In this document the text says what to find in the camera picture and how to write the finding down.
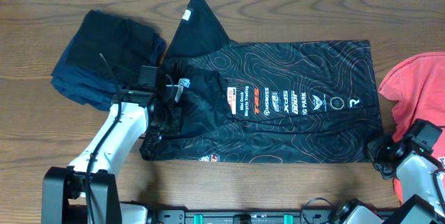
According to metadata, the black jersey with orange contour lines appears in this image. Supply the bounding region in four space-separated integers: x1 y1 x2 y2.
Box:
140 0 383 163

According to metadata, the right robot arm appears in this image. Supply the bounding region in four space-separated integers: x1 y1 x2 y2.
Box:
328 133 444 224

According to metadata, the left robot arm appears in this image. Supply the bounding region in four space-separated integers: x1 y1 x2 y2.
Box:
41 74 190 223

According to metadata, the folded dark navy clothes stack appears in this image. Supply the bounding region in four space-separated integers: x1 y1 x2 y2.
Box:
51 10 166 111

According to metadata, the red shirt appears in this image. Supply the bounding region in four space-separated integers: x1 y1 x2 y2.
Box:
378 51 445 204

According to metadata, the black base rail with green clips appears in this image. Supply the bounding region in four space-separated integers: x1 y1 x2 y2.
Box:
118 198 397 224

